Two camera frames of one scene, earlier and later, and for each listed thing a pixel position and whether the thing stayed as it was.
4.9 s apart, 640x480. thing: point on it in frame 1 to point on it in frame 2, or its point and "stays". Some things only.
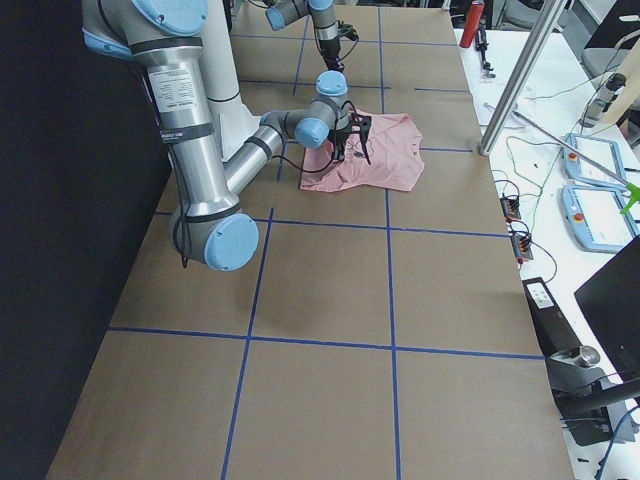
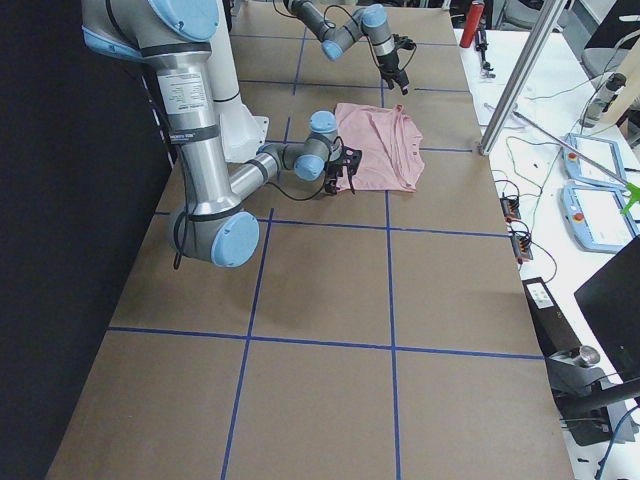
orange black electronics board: [511, 207] stays
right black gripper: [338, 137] to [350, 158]
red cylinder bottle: [472, 23] stays
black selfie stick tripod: [481, 45] stays
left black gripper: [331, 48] to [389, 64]
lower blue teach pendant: [594, 217] stays
